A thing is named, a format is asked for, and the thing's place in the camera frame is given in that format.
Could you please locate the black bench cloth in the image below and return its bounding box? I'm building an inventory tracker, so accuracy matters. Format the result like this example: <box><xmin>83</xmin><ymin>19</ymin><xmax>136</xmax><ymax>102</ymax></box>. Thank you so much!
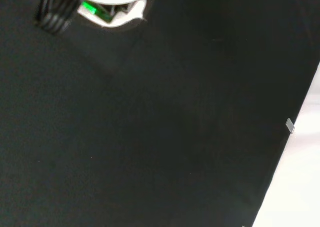
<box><xmin>0</xmin><ymin>0</ymin><xmax>320</xmax><ymax>227</ymax></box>

